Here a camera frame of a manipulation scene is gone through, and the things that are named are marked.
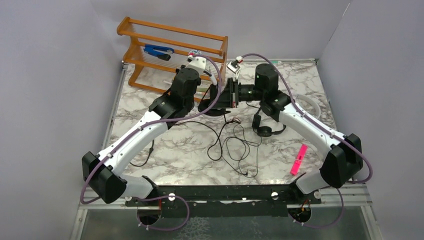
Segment blue lidded jar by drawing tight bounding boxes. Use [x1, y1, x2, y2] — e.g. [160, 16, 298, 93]
[188, 49, 202, 56]

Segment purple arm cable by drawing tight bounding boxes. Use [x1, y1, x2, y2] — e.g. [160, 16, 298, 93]
[80, 54, 223, 232]
[241, 52, 374, 230]

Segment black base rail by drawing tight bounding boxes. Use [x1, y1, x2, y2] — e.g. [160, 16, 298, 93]
[125, 184, 322, 219]

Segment white black gaming headset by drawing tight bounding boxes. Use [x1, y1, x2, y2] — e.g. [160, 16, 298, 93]
[197, 74, 233, 117]

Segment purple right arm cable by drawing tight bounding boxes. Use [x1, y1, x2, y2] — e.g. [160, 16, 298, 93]
[241, 52, 374, 230]

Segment black cable at left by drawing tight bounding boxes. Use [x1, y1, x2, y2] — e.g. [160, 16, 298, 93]
[128, 139, 155, 168]

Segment white over-ear headphones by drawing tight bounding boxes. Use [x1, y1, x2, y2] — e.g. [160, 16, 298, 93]
[294, 94, 322, 120]

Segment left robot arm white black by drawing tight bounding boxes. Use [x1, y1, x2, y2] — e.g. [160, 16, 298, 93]
[80, 66, 202, 206]

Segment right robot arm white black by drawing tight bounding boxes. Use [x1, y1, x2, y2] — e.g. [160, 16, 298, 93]
[199, 63, 364, 204]

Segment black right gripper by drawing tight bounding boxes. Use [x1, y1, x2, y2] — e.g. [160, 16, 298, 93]
[208, 78, 265, 110]

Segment thin black headphone cable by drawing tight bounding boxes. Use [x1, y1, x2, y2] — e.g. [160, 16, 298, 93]
[219, 124, 263, 178]

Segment small black on-ear headphones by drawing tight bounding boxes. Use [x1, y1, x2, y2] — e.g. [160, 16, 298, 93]
[251, 108, 287, 138]

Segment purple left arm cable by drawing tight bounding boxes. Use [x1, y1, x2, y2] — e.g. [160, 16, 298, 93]
[80, 54, 223, 232]

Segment blue black hand tool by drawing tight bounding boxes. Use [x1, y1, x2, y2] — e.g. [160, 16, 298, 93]
[143, 44, 175, 61]

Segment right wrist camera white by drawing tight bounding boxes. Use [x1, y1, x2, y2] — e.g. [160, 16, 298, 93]
[226, 56, 244, 79]

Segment wooden orange shelf rack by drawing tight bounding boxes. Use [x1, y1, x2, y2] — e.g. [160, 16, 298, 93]
[116, 16, 229, 93]

